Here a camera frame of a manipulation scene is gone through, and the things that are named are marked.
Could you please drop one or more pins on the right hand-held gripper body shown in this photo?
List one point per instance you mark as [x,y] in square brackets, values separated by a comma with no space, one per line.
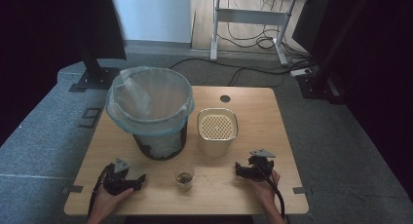
[259,168]

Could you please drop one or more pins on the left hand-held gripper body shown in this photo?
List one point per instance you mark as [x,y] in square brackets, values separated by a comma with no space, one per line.
[116,180]

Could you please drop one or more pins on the person's right hand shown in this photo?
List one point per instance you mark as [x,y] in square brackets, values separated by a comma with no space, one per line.
[264,190]

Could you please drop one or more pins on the person's left hand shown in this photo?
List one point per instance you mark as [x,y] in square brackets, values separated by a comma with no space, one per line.
[107,201]

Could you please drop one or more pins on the cream plastic bucket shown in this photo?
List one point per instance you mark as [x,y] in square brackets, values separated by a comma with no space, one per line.
[214,146]

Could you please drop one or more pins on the black mesh trash bin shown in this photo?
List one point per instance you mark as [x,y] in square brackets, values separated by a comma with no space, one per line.
[160,146]

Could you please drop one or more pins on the grey tape piece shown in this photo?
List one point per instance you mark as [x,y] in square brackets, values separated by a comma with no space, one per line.
[75,189]
[299,190]

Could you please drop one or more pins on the clear glass cup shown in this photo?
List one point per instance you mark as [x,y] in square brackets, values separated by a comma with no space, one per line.
[183,177]

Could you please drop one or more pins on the wet tea leaves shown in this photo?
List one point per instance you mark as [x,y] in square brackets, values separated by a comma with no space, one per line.
[184,177]

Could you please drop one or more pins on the cream perforated strainer insert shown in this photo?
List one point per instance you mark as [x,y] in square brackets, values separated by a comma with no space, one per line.
[216,126]

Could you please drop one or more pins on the translucent plastic bin liner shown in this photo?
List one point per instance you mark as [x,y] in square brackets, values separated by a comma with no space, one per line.
[149,97]

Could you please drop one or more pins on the black metal stand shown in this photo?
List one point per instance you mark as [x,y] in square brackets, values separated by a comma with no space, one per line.
[319,84]
[94,74]

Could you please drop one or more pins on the white power strip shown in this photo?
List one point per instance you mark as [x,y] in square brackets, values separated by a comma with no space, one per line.
[300,72]

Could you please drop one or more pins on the black curtain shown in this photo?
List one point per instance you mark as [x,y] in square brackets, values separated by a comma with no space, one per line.
[373,71]
[48,29]

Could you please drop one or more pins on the white-framed desk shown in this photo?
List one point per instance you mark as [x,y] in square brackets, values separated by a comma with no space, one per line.
[250,16]

